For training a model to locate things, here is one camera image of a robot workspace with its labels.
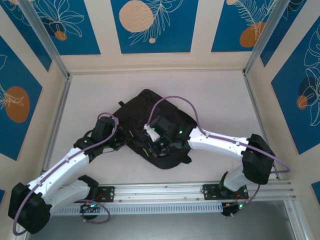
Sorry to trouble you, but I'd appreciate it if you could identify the black backpack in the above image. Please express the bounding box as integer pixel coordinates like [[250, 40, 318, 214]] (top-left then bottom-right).
[[112, 88, 198, 171]]

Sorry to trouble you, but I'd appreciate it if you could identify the left controller board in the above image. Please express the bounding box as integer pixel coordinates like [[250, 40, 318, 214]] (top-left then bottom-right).
[[79, 202, 101, 214]]

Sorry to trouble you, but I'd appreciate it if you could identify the controller board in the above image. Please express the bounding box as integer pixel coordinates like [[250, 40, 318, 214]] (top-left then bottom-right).
[[79, 202, 101, 214], [221, 201, 248, 218]]

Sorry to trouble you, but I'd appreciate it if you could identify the right controller board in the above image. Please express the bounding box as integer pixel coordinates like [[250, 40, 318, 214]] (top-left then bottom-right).
[[221, 201, 248, 218]]

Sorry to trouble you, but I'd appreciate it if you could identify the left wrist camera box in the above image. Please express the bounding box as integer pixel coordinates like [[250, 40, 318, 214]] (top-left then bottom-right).
[[119, 126, 136, 144]]

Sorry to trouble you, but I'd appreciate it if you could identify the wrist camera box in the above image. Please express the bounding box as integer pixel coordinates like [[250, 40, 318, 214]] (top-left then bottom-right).
[[119, 126, 136, 144], [149, 115, 178, 138]]

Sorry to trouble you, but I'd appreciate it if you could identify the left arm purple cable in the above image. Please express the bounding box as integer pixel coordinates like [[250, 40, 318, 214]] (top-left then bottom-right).
[[12, 112, 118, 236]]

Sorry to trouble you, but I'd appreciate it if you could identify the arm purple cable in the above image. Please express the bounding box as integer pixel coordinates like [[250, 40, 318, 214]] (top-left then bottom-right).
[[146, 95, 292, 218], [12, 112, 118, 236]]

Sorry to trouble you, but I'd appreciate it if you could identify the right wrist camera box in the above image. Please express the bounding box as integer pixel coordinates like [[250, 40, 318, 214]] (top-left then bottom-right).
[[149, 115, 178, 138]]

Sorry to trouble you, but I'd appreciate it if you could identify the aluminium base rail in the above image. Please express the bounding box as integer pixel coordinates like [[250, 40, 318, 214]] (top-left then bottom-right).
[[47, 181, 293, 206]]

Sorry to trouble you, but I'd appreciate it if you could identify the left aluminium side rail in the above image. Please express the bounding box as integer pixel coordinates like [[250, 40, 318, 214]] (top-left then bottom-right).
[[37, 73, 73, 187]]

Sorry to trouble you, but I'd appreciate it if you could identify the aluminium side rail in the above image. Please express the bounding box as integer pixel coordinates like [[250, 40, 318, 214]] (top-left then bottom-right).
[[243, 71, 280, 180], [37, 73, 73, 187]]

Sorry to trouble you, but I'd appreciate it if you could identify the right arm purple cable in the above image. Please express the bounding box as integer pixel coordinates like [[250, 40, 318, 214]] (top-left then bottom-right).
[[146, 95, 292, 218]]

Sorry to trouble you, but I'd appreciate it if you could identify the left black mount plate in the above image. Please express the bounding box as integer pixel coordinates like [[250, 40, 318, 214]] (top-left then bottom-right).
[[87, 185, 116, 203]]

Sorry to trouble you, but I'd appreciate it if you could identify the black mount plate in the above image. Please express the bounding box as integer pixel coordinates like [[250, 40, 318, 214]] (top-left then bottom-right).
[[202, 183, 250, 201], [87, 185, 116, 203]]

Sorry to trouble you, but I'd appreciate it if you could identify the white slotted cable duct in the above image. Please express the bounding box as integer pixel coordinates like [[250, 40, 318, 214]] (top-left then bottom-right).
[[51, 202, 224, 217]]

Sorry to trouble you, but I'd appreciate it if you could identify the right black mount plate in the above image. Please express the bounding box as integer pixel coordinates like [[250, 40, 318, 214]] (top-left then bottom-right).
[[202, 183, 250, 201]]

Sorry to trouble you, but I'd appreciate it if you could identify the right aluminium side rail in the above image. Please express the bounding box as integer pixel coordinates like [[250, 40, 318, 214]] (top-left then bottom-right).
[[243, 71, 280, 180]]

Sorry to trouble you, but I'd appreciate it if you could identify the left aluminium upright post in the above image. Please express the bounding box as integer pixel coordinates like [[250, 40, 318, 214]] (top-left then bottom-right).
[[18, 0, 71, 80]]

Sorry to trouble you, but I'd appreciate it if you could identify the aluminium upright post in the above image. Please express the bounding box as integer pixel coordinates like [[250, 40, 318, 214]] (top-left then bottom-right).
[[18, 0, 71, 80], [243, 0, 294, 77]]

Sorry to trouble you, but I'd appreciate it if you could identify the right aluminium upright post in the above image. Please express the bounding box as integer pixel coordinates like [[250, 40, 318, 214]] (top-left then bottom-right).
[[243, 0, 294, 77]]

